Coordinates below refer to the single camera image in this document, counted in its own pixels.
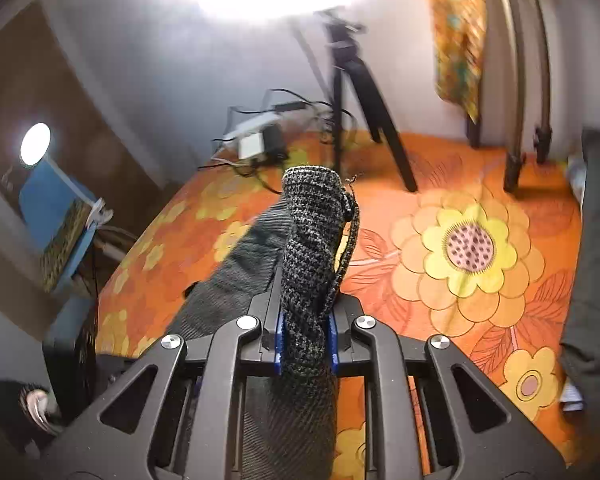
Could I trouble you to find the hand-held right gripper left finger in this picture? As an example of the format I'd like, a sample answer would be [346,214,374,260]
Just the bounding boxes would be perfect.
[28,266,287,480]

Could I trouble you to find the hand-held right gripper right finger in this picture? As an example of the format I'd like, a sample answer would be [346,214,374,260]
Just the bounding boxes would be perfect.
[325,294,572,480]

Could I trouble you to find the grey tweed pants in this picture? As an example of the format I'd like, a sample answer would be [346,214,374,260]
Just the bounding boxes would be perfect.
[170,164,363,480]

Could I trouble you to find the orange floral bed sheet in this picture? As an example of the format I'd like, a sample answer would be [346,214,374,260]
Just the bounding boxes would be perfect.
[94,130,587,480]

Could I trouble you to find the white power adapter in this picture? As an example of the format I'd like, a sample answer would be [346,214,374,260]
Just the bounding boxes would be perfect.
[238,135,266,159]

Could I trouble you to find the black power adapter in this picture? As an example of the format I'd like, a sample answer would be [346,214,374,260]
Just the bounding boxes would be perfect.
[262,124,288,162]

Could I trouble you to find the blue chair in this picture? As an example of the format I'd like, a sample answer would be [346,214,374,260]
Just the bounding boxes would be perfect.
[18,159,115,295]

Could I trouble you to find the dark green cloth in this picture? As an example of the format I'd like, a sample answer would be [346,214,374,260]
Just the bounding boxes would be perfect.
[559,128,600,413]

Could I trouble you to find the round white lamp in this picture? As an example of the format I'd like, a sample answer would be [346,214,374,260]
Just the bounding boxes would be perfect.
[19,122,52,166]

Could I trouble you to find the grey metal stand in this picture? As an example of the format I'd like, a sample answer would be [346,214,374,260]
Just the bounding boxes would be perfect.
[464,0,554,194]

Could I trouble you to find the hanging floral cloth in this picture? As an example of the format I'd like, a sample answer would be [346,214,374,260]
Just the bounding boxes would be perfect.
[419,0,489,124]

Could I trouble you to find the brown wooden door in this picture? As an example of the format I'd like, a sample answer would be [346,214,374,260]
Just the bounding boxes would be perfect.
[0,1,162,243]

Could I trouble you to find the white power strip with cables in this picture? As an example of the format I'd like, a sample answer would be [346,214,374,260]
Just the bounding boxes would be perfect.
[209,88,362,192]

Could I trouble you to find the black camera tripod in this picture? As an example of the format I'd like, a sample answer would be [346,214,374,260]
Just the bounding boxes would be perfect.
[287,7,420,194]

